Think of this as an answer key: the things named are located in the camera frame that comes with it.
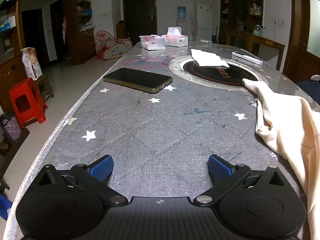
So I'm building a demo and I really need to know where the white refrigerator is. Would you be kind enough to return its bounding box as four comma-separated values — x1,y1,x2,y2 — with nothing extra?
194,2,213,42

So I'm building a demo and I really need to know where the wooden desk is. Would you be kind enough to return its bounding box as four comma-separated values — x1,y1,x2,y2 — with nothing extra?
224,27,286,72

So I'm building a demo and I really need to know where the black smartphone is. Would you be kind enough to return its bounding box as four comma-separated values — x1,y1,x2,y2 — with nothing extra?
103,67,173,94

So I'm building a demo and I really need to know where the white long box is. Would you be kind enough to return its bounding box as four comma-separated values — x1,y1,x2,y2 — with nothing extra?
232,51,263,65

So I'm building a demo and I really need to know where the cream garment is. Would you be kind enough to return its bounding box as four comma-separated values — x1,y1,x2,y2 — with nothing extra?
242,78,320,240

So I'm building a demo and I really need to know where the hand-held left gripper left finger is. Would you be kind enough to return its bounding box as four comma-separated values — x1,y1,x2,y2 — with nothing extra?
37,154,126,207

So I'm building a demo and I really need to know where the white tissue box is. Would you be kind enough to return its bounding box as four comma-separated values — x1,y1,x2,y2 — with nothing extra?
139,34,166,50
161,27,188,47

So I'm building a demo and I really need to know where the wooden door with glass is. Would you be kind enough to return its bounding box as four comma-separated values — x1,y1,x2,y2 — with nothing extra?
282,0,320,83

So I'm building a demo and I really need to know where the white tissue paper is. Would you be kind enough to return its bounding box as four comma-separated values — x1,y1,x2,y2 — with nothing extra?
190,48,230,68

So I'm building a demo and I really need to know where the glass kettle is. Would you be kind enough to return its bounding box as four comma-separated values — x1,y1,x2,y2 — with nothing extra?
252,24,266,36

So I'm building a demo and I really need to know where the low wooden stool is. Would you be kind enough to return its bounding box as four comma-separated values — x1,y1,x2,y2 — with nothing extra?
34,72,55,105

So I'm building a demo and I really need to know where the dark wooden door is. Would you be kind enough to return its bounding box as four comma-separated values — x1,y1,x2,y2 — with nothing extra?
122,0,157,39

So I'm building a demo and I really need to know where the round black induction cooker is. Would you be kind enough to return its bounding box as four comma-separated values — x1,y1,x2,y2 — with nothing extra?
169,55,272,92

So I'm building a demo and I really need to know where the wooden display cabinet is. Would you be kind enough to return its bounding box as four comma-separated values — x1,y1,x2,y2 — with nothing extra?
0,0,28,110

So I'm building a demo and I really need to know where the white water dispenser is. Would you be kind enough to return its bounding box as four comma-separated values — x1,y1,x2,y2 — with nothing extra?
175,18,192,42

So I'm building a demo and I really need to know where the red plastic stool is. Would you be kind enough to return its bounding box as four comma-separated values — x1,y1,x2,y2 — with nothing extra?
9,77,47,128

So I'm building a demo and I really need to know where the dark wooden shelf cabinet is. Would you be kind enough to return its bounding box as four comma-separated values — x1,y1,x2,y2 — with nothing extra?
220,0,264,45

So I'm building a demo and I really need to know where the patterned waste bin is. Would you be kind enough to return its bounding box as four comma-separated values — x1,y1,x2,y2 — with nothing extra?
0,111,22,143

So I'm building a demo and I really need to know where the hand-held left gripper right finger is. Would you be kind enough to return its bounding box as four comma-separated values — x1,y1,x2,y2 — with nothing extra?
193,154,286,206

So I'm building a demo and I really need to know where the printed paper bag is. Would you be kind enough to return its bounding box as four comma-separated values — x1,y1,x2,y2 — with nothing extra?
21,47,43,81

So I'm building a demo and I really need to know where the dark blue jacket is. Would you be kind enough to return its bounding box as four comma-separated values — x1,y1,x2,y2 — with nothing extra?
296,74,320,105

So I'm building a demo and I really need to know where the grey star-print tablecloth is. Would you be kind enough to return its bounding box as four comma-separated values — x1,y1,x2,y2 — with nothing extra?
5,41,313,240

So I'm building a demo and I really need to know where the wooden arch shelf cabinet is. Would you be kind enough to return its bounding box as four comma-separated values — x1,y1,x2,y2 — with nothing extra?
62,0,97,65

